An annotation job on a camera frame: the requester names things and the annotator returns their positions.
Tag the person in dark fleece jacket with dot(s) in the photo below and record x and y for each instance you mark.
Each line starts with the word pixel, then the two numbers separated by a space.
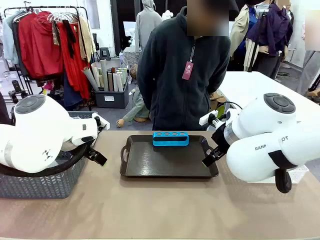
pixel 175 87

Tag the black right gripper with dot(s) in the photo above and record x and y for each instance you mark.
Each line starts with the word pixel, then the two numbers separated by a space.
pixel 220 137

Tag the white folding table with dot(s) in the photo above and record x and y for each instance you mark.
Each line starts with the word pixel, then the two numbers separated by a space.
pixel 250 85

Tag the brown cardboard box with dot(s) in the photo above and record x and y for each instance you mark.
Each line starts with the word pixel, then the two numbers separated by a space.
pixel 215 100

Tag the red hooded jacket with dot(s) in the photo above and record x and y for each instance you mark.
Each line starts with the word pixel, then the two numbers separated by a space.
pixel 37 50

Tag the black camera equipment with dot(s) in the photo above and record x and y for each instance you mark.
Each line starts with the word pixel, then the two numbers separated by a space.
pixel 16 86

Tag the large grey plastic basket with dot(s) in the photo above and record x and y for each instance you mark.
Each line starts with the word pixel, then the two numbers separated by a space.
pixel 37 185

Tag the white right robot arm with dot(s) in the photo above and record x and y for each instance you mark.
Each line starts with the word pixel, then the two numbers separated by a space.
pixel 262 155

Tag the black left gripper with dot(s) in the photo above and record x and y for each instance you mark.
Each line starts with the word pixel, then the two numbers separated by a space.
pixel 92 152

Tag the dark grey storage bin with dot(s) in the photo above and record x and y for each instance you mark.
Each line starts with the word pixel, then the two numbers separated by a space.
pixel 112 100

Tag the mannequin in purple shirt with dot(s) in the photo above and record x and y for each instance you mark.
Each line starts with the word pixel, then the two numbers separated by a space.
pixel 272 30

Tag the white plastic basket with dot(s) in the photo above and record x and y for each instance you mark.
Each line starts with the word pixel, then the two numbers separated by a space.
pixel 298 172

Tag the long red dress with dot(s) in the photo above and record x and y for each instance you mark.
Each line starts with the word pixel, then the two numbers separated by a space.
pixel 72 70

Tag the white paper roll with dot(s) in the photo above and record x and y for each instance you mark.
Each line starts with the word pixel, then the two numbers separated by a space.
pixel 117 81

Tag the mannequin in grey hoodie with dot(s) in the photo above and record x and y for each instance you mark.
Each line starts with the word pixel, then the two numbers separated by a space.
pixel 147 25

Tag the dark brown plastic tray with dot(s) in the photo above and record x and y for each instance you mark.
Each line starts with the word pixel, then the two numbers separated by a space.
pixel 162 165

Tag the mannequin in beige coat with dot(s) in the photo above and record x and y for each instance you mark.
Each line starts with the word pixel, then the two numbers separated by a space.
pixel 238 27

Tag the person's left forearm dark sleeve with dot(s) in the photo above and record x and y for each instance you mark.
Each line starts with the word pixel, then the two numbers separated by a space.
pixel 215 83

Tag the tall grey paper roll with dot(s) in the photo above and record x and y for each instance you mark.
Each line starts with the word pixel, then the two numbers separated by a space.
pixel 104 75

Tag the maroon hang tag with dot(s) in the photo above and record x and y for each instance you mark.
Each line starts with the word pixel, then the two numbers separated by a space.
pixel 188 71

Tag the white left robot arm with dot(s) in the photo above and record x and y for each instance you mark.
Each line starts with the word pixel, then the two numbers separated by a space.
pixel 32 140

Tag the checked tablecloth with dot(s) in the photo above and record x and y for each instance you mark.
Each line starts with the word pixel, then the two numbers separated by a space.
pixel 131 56

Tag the black step stool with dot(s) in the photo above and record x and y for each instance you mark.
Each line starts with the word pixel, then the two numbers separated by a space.
pixel 105 53

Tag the child mannequin in green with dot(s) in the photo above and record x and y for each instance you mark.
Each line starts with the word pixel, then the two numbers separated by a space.
pixel 136 110

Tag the lime green chair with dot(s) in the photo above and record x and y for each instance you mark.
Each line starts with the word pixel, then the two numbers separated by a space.
pixel 221 112

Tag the blue test tube rack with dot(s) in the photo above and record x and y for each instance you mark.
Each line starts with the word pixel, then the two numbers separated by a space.
pixel 170 143

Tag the beige garment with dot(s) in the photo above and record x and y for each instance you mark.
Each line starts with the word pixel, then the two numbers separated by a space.
pixel 86 37

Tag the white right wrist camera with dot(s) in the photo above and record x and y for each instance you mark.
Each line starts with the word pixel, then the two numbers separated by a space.
pixel 205 120

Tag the grey plastic basket with label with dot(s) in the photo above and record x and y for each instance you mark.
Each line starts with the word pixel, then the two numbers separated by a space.
pixel 80 115

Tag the black metal clothes rack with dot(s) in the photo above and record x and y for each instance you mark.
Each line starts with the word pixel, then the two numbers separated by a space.
pixel 82 8

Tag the light blue garment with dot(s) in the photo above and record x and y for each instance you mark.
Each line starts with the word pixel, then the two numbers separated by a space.
pixel 8 40

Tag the bystander in grey clothes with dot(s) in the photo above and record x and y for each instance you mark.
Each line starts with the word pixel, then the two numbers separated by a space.
pixel 310 70

